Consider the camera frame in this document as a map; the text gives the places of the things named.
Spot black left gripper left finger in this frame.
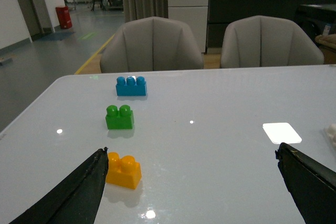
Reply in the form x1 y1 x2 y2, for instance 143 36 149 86
11 147 108 223

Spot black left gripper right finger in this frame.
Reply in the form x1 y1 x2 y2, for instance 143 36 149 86
275 143 335 223

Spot yellow toy block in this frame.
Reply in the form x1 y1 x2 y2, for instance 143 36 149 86
106 152 142 189

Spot green toy block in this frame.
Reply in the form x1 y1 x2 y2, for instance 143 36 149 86
106 104 134 130

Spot blue toy block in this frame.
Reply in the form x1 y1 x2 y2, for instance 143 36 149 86
115 76 147 96

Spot beige sofa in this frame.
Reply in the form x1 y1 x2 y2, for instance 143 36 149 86
315 34 335 65

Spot right grey armchair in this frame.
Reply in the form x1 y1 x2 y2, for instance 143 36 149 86
220 15 324 68

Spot grey armchair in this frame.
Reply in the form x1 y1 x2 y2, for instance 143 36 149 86
220 15 324 68
100 17 204 73

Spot black side table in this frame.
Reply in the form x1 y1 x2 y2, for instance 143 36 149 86
294 4 335 44

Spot left grey armchair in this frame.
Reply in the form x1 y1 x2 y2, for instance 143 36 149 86
100 17 204 73

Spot red cabinet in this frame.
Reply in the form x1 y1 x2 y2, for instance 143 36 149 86
55 6 72 29

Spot dark kitchen counter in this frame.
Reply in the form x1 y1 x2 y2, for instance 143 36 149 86
206 0 335 49

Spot white drawer cabinet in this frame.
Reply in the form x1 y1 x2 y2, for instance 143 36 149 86
168 0 208 52

